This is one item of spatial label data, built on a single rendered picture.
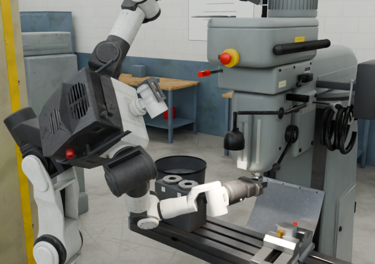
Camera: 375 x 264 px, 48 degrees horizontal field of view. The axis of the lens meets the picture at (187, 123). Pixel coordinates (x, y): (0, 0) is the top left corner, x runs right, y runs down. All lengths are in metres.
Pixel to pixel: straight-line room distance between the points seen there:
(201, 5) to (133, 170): 5.71
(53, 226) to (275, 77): 0.99
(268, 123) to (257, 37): 0.34
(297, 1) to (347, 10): 4.16
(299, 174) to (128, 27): 1.05
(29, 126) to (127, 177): 0.46
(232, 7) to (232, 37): 5.16
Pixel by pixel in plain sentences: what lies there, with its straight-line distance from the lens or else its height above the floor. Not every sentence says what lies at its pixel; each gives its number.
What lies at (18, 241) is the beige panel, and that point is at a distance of 3.17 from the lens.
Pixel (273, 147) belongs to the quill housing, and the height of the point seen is 1.42.
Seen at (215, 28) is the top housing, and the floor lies 1.86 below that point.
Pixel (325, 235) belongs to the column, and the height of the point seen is 0.90.
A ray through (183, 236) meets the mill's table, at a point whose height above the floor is 0.95.
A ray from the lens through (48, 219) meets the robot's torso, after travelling 1.72.
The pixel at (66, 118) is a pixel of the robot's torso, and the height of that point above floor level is 1.58.
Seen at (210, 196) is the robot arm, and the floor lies 1.26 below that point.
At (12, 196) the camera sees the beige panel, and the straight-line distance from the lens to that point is 3.03.
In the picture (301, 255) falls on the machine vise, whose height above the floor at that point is 0.98.
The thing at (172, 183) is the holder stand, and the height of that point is 1.15.
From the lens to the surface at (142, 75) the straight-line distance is 7.37.
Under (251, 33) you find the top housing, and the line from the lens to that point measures 1.39.
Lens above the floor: 1.89
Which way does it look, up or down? 14 degrees down
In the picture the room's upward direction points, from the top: straight up
